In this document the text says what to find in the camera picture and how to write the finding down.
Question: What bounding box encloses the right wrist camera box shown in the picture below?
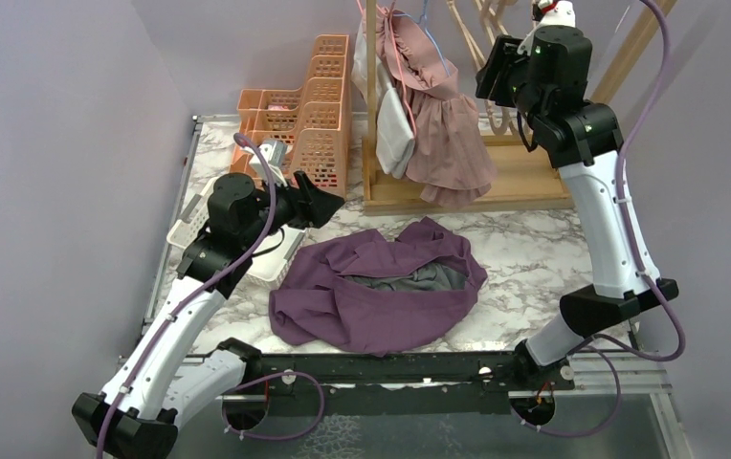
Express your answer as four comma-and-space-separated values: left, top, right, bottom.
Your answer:
517, 0, 576, 55

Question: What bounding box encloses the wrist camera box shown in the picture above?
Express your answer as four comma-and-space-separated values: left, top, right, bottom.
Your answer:
517, 0, 576, 55
259, 139, 289, 169

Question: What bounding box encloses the purple cloth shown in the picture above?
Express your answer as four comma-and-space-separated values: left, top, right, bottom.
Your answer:
269, 217, 488, 356

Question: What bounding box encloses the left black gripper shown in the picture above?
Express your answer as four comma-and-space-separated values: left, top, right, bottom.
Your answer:
240, 169, 344, 248

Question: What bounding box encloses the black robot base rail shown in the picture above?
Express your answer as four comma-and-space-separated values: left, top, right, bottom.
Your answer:
218, 339, 575, 423

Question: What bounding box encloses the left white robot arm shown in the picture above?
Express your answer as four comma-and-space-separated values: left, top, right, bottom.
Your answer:
72, 171, 344, 458

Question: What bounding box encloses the white plastic basket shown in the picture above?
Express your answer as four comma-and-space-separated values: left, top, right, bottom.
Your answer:
166, 177, 307, 289

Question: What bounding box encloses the wooden hanger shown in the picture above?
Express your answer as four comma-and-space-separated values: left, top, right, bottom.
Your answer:
474, 0, 518, 136
446, 0, 485, 71

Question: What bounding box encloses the pink clothes pile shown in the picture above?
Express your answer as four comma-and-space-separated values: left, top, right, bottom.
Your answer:
376, 21, 498, 208

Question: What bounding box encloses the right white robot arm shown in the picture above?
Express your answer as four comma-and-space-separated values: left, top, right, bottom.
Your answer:
476, 25, 679, 389

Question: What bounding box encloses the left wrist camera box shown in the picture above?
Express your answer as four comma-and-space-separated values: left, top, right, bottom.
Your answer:
259, 139, 289, 169

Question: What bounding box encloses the orange plastic file organizer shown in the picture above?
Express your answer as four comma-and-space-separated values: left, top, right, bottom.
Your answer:
237, 34, 352, 198

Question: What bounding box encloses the white skirt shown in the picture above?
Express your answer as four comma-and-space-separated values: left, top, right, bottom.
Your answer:
351, 24, 415, 179

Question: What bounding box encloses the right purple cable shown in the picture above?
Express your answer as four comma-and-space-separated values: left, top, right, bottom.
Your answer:
507, 0, 687, 440

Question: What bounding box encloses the wooden hanger rack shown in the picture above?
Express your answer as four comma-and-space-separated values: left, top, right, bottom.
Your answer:
360, 8, 659, 215

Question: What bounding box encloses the pink wire hanger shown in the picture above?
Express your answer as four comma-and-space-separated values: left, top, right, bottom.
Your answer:
375, 6, 417, 136

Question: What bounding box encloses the blue wire hanger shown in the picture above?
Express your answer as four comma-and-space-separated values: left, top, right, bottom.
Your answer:
395, 0, 451, 77

